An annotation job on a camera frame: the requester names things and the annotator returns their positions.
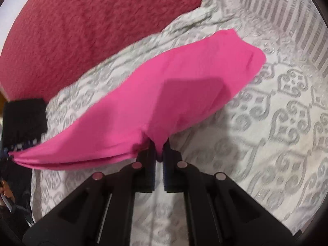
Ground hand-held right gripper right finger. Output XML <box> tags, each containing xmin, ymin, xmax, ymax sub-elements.
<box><xmin>163</xmin><ymin>138</ymin><xmax>302</xmax><ymax>246</ymax></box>

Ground pink pants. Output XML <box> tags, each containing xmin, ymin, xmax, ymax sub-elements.
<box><xmin>8</xmin><ymin>28</ymin><xmax>267</xmax><ymax>171</ymax></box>

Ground red textured blanket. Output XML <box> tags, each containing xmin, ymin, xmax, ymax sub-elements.
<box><xmin>0</xmin><ymin>0</ymin><xmax>211</xmax><ymax>102</ymax></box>

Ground white grey patterned bedspread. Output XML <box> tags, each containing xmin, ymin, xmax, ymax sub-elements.
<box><xmin>30</xmin><ymin>0</ymin><xmax>328</xmax><ymax>246</ymax></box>

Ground dark cloth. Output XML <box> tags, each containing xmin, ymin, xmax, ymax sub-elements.
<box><xmin>0</xmin><ymin>156</ymin><xmax>35</xmax><ymax>237</ymax></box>

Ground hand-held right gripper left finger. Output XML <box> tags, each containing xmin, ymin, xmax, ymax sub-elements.
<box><xmin>23</xmin><ymin>143</ymin><xmax>157</xmax><ymax>246</ymax></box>

